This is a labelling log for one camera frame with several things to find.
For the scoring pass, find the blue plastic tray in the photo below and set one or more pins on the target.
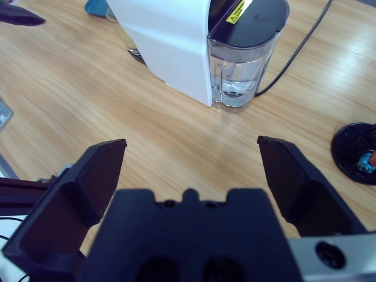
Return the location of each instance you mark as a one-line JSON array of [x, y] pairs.
[[95, 7]]

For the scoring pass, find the grey camera mount plate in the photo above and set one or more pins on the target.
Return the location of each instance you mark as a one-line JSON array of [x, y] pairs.
[[65, 169]]

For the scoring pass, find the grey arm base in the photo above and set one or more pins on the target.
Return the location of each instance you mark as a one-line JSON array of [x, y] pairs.
[[4, 117]]

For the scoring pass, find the white capsule coffee machine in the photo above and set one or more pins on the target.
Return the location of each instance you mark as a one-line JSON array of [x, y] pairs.
[[164, 38]]

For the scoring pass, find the orange coffee capsule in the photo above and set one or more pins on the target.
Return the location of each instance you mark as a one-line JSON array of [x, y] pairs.
[[373, 157]]

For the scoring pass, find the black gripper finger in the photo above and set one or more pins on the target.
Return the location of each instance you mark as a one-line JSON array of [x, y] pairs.
[[308, 191], [58, 205], [17, 16]]

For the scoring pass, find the blue coffee capsule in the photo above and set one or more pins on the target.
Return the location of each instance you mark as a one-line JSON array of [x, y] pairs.
[[365, 163]]

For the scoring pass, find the clear water tank black lid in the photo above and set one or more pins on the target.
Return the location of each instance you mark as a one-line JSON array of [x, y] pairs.
[[258, 26]]

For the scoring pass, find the black capsule holder stand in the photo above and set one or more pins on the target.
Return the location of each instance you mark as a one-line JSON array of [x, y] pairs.
[[346, 152]]

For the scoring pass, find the silver grate drip tray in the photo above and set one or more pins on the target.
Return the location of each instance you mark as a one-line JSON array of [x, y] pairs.
[[138, 57]]

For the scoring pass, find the grey centre mount plate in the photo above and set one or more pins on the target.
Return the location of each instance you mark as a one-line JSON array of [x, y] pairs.
[[17, 194]]

